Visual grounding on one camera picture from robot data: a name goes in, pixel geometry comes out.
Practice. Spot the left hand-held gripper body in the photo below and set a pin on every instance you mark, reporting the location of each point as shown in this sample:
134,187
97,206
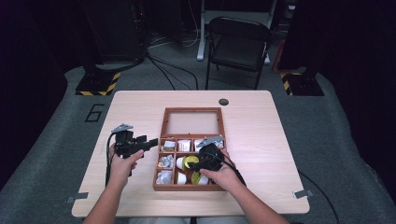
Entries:
124,144

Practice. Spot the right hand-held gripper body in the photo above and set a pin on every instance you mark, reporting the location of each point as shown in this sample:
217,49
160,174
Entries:
211,157

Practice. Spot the yellow lid coffee capsule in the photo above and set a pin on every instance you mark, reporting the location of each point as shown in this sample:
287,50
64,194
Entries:
190,160

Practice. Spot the wooden box with glass lid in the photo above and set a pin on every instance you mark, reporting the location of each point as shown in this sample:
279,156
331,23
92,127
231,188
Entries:
169,186

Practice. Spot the person's right hand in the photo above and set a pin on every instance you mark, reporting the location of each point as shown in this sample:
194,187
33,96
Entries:
222,179

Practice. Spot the person's left hand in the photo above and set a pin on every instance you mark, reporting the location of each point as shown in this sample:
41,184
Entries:
121,169

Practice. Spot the green lid coffee capsule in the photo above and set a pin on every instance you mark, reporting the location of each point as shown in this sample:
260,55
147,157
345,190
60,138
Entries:
199,179

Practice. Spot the white coffee capsule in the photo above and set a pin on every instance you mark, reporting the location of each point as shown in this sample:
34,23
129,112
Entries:
181,178

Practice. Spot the red white sachet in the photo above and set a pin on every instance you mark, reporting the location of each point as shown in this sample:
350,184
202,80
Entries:
184,145

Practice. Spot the silver foil packets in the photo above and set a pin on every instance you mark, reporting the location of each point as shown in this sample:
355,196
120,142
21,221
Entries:
164,177
166,161

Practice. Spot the round table grommet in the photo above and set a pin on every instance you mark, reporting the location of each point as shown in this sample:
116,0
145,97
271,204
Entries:
223,101

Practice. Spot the black yellow striped stand base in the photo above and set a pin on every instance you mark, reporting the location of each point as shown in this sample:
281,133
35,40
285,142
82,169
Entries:
98,84
300,83

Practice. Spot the grey tape piece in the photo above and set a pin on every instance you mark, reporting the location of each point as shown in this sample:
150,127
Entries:
77,197
303,194

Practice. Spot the black equipment rack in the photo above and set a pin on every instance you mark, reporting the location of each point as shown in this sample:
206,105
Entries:
115,28

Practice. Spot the black folding chair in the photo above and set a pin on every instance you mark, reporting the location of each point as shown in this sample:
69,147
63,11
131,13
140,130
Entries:
238,46

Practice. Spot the red object by stand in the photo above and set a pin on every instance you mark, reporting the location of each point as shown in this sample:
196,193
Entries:
278,56

